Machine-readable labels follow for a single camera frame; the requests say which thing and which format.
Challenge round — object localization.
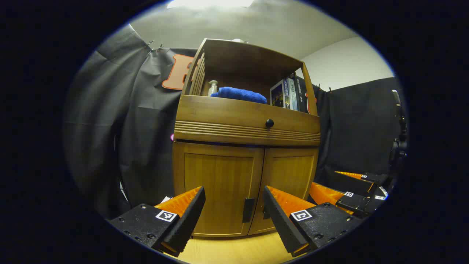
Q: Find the wooden drawer with black knob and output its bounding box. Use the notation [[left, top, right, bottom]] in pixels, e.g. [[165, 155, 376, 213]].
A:
[[174, 95, 321, 147]]

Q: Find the black backdrop cloth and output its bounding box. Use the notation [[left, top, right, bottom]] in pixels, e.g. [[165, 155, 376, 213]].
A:
[[314, 76, 403, 186], [63, 24, 200, 219]]

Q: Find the dark spine book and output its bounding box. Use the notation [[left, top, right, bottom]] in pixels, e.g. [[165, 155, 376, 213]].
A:
[[293, 74, 311, 113]]

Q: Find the illustrated cover book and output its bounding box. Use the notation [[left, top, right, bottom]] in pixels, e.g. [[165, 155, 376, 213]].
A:
[[270, 80, 290, 109]]

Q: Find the white spine book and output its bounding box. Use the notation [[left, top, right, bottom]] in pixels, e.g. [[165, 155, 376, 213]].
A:
[[286, 78, 298, 111]]

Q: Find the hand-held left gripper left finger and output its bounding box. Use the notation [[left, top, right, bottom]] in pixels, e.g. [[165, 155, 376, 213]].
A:
[[109, 186, 206, 257]]

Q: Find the wooden cabinet door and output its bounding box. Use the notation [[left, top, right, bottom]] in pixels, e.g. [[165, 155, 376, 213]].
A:
[[182, 144, 265, 237], [249, 147, 318, 235]]

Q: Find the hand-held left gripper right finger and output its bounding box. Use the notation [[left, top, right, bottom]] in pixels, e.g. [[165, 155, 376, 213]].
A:
[[263, 185, 363, 257]]

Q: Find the wooden double-door shoe cabinet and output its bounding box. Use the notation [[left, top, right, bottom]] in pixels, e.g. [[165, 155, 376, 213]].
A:
[[172, 38, 322, 239]]

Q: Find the blue folded towel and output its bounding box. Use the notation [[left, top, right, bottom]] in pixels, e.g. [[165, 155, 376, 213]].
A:
[[211, 87, 267, 104]]

